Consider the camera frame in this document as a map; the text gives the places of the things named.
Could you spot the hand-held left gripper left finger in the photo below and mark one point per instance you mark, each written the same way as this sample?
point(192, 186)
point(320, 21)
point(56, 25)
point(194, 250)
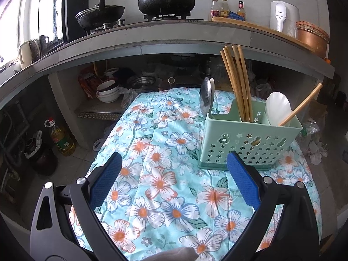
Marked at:
point(106, 179)

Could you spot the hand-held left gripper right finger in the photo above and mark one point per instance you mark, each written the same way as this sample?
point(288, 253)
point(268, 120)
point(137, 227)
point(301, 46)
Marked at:
point(243, 179)

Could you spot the green plastic utensil holder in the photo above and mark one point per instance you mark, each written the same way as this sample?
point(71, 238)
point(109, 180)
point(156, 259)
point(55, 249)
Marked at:
point(217, 130)

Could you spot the metal spoon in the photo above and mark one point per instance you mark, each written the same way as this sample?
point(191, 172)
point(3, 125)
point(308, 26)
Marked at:
point(206, 95)

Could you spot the bamboo chopstick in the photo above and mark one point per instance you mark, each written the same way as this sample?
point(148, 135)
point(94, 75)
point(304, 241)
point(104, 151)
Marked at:
point(304, 101)
point(231, 83)
point(245, 81)
point(240, 78)

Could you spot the cream plastic spoon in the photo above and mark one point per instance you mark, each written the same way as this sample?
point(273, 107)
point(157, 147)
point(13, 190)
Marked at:
point(213, 84)
point(277, 106)

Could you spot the bundle of wooden chopsticks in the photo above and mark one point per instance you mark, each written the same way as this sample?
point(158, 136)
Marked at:
point(229, 62)

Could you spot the small white plastic bag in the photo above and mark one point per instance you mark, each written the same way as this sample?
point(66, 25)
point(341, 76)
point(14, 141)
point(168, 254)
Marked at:
point(99, 144)

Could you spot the floral turquoise blanket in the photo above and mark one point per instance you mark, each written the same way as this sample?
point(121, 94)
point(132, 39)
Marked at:
point(163, 168)

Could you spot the cooking oil bottle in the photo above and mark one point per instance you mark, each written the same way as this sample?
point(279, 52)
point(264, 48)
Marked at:
point(61, 140)

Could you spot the dark jar with plastic bag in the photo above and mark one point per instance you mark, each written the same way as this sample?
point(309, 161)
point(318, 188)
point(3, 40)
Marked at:
point(40, 160)

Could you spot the stack of white bowls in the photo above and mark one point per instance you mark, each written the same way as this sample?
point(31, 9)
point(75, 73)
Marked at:
point(108, 97)

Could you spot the crumpled clear plastic bag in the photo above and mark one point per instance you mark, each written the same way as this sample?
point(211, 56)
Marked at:
point(128, 97)

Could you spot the white ceramic bowl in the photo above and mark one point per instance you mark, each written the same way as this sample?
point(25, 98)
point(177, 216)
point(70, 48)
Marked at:
point(107, 85)

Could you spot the red packet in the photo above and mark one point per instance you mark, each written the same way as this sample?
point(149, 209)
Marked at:
point(87, 83)

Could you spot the cardboard box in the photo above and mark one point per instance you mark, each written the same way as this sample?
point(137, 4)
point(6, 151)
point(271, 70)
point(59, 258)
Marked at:
point(318, 110)

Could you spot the white cup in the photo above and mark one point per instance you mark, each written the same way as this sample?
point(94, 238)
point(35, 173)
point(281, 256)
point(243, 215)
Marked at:
point(110, 73)

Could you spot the orange fruit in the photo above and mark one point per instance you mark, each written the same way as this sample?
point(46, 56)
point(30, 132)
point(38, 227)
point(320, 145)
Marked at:
point(327, 59)

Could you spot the white mug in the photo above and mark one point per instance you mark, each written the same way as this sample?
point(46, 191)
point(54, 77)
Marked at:
point(24, 54)

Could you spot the dark scrubber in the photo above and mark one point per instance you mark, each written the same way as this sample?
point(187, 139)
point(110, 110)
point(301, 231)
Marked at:
point(34, 47)

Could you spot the wooden cutting board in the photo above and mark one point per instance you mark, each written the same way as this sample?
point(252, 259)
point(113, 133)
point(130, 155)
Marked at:
point(258, 27)

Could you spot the copper basin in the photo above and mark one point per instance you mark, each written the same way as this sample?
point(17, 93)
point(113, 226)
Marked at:
point(312, 40)

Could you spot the concrete kitchen counter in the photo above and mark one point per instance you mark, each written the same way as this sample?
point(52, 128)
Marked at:
point(163, 32)

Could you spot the blue packet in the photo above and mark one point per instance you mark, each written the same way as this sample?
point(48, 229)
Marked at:
point(233, 15)

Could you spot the black wok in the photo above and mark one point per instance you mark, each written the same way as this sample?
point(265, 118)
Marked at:
point(100, 15)

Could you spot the red cap sauce bottle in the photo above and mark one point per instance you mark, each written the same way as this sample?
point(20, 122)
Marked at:
point(241, 11)

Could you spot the white electric kettle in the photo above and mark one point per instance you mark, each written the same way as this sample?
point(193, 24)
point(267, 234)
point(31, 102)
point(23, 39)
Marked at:
point(282, 13)

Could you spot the yellow cap sauce bottle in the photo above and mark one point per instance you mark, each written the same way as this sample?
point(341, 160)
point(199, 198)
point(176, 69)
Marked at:
point(224, 8)

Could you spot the gas stove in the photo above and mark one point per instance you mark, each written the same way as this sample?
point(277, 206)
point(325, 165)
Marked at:
point(165, 17)

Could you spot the black kitchen appliance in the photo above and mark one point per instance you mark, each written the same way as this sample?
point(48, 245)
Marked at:
point(72, 8)

